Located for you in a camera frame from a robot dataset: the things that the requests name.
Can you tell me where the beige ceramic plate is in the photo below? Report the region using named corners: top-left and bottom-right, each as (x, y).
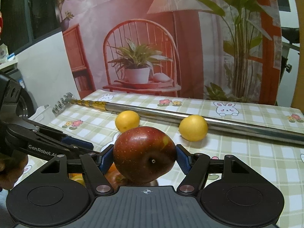
top-left (142, 180), bottom-right (159, 187)

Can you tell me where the black stand behind backdrop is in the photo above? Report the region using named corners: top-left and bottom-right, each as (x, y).
top-left (276, 0), bottom-right (301, 105)

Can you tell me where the yellow lemon right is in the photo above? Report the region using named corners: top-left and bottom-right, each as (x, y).
top-left (179, 115), bottom-right (208, 142)

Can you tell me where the person's hand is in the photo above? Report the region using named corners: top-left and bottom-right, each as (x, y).
top-left (1, 151), bottom-right (28, 190)

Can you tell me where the large yellow lemon left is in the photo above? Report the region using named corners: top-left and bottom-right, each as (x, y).
top-left (115, 111), bottom-right (140, 133)

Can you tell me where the printed room backdrop cloth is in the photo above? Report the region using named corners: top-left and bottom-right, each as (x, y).
top-left (57, 0), bottom-right (282, 105)

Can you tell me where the telescopic metal rake pole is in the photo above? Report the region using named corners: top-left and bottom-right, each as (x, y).
top-left (51, 92), bottom-right (304, 148)

